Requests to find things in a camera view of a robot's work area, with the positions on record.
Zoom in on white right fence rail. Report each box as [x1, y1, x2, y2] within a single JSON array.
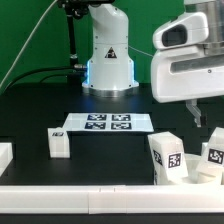
[[201, 142, 208, 155]]

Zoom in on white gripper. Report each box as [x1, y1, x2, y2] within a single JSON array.
[[151, 46, 224, 127]]

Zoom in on white fence rail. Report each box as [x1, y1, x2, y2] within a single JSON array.
[[0, 185, 224, 214], [201, 142, 208, 155], [0, 143, 13, 176]]

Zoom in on grey cable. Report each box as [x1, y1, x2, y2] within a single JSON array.
[[0, 0, 59, 91]]

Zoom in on white front fence rail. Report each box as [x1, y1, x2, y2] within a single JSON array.
[[0, 185, 224, 214]]

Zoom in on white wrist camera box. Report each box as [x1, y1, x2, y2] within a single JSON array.
[[153, 12, 209, 50]]

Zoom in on white marker board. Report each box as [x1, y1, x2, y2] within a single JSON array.
[[63, 113, 154, 132]]

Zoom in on black cables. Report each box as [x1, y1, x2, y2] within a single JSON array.
[[0, 66, 88, 98]]

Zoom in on black camera stand pole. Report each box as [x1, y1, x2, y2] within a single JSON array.
[[57, 0, 88, 86]]

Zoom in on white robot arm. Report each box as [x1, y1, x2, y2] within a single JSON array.
[[83, 0, 224, 127]]

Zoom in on white left fence rail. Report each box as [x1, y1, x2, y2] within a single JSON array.
[[0, 143, 13, 176]]

